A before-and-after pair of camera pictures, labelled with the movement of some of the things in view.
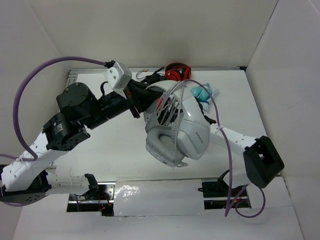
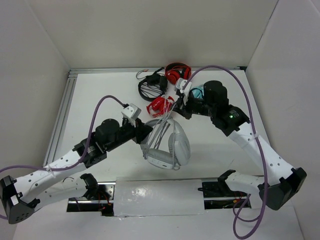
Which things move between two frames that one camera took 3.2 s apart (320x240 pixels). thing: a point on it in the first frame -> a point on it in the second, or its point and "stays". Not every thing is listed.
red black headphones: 178,71 stays
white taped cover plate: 145,197 stays
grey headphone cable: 181,87 -> 153,144
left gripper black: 138,95 -> 140,131
